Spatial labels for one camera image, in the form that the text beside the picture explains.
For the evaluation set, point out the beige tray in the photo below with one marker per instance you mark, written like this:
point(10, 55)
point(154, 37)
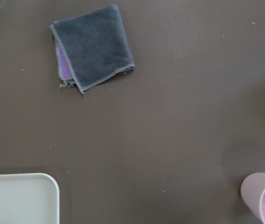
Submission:
point(32, 198)

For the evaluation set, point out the pink cup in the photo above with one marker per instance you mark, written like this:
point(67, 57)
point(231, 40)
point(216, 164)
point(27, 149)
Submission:
point(253, 194)

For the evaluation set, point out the grey folded cloth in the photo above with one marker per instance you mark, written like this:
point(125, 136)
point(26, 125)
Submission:
point(91, 48)

